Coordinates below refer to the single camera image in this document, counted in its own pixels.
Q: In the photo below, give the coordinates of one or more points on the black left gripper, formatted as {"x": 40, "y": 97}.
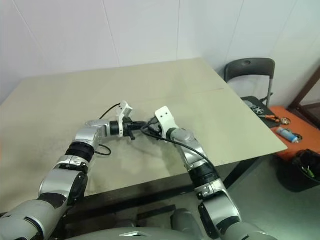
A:
{"x": 128, "y": 127}

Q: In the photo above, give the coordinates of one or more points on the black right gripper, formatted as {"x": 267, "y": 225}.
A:
{"x": 156, "y": 128}

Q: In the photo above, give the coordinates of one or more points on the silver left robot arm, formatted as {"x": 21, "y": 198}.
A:
{"x": 90, "y": 132}

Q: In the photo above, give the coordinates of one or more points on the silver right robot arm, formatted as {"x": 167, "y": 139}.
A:
{"x": 185, "y": 136}

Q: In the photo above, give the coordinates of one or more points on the black flat floor bar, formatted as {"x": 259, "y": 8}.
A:
{"x": 156, "y": 212}

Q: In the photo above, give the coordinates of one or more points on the dark rounded grey shape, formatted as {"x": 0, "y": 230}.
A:
{"x": 186, "y": 220}

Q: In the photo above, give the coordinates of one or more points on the silver spoked wheel part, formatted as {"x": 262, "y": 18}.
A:
{"x": 258, "y": 110}

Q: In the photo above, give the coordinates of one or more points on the black folding chair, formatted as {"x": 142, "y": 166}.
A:
{"x": 250, "y": 68}

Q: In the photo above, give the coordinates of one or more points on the grey robot torso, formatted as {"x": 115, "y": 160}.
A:
{"x": 112, "y": 233}

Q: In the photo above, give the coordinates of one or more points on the round brass part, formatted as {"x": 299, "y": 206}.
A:
{"x": 285, "y": 121}

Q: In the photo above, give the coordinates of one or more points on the blue and white can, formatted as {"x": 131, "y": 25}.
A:
{"x": 288, "y": 134}

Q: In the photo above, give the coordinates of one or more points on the black waste bin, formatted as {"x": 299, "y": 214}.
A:
{"x": 292, "y": 180}

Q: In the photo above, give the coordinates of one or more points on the dark framed cabinet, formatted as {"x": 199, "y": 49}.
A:
{"x": 310, "y": 100}

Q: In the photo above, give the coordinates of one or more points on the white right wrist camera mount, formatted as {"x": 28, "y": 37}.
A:
{"x": 165, "y": 117}

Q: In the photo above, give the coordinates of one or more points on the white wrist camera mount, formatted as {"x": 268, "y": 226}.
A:
{"x": 165, "y": 117}
{"x": 124, "y": 107}

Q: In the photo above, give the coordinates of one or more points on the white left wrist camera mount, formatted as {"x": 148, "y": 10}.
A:
{"x": 124, "y": 107}

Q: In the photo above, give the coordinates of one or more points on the black table frame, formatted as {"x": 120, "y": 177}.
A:
{"x": 140, "y": 197}

